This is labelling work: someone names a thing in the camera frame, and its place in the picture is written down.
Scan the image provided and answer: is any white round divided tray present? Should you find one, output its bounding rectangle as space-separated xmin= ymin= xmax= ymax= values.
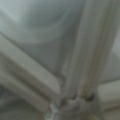
xmin=0 ymin=0 xmax=120 ymax=120

